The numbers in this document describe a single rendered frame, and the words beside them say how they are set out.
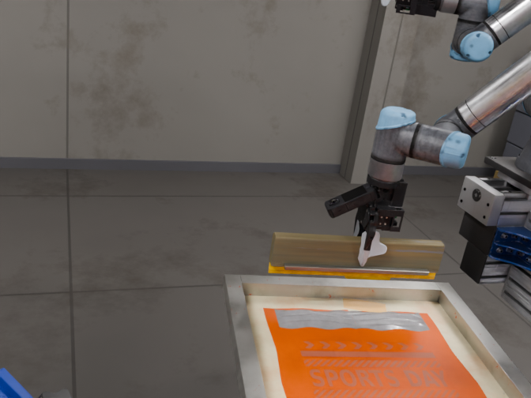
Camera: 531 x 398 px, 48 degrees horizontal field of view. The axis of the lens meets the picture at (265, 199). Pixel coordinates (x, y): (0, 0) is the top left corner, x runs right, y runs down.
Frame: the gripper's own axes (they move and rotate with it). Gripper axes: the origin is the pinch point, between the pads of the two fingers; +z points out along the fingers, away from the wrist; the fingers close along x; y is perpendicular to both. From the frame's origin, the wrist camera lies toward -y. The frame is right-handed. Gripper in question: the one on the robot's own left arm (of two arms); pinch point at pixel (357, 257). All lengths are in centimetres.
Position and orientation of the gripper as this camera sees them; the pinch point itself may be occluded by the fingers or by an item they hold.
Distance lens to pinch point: 141.1
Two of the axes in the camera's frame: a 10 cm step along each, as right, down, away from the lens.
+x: -1.5, -4.0, 9.0
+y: 9.8, 0.6, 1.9
